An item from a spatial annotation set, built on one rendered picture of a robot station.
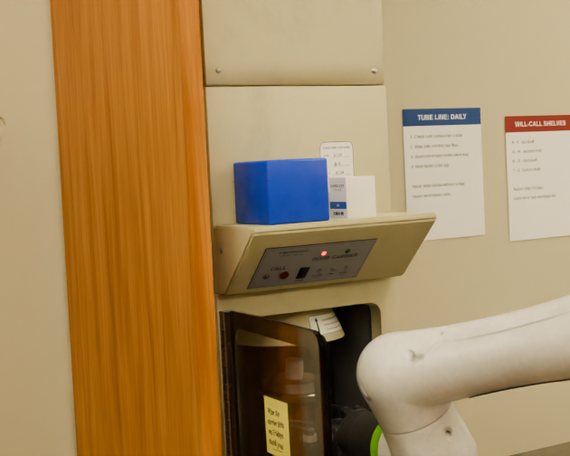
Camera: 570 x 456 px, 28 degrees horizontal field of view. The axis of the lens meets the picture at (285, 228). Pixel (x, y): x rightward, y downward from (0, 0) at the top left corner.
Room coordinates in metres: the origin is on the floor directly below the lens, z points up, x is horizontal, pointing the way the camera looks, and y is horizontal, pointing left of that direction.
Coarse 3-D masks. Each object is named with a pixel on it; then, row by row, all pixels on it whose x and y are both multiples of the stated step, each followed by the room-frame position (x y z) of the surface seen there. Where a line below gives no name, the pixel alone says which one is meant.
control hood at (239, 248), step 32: (256, 224) 1.60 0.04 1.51; (288, 224) 1.57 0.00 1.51; (320, 224) 1.59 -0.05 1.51; (352, 224) 1.62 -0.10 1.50; (384, 224) 1.65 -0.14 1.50; (416, 224) 1.69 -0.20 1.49; (224, 256) 1.61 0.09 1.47; (256, 256) 1.58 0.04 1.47; (384, 256) 1.71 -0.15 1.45; (224, 288) 1.61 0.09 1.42; (288, 288) 1.67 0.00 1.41
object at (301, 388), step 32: (256, 320) 1.52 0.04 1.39; (256, 352) 1.52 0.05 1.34; (288, 352) 1.43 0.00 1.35; (320, 352) 1.34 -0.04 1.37; (256, 384) 1.53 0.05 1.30; (288, 384) 1.43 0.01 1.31; (320, 384) 1.35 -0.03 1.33; (256, 416) 1.53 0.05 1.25; (288, 416) 1.44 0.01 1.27; (320, 416) 1.35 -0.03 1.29; (256, 448) 1.54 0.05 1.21; (320, 448) 1.35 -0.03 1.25
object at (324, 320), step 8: (296, 312) 1.75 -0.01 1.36; (304, 312) 1.75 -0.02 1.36; (312, 312) 1.75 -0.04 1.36; (320, 312) 1.76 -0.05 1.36; (328, 312) 1.78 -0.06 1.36; (280, 320) 1.74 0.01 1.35; (288, 320) 1.74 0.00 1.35; (296, 320) 1.74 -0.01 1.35; (304, 320) 1.74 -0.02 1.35; (312, 320) 1.75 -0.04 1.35; (320, 320) 1.75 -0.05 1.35; (328, 320) 1.77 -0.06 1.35; (336, 320) 1.79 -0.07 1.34; (312, 328) 1.74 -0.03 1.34; (320, 328) 1.75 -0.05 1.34; (328, 328) 1.76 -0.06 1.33; (336, 328) 1.77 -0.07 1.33; (328, 336) 1.75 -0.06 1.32; (336, 336) 1.77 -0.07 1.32
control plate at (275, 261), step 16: (368, 240) 1.66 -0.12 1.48; (272, 256) 1.59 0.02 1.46; (288, 256) 1.61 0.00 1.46; (304, 256) 1.62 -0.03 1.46; (320, 256) 1.64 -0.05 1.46; (336, 256) 1.66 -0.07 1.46; (352, 256) 1.67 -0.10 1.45; (256, 272) 1.60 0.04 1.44; (272, 272) 1.62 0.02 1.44; (336, 272) 1.69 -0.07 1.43; (352, 272) 1.71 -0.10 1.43; (256, 288) 1.63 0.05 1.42
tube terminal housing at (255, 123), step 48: (240, 96) 1.66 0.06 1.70; (288, 96) 1.70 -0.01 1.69; (336, 96) 1.75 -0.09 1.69; (384, 96) 1.80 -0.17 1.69; (240, 144) 1.66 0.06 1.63; (288, 144) 1.70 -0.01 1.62; (384, 144) 1.79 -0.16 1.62; (384, 192) 1.79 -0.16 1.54; (336, 288) 1.74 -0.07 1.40; (384, 288) 1.79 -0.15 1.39
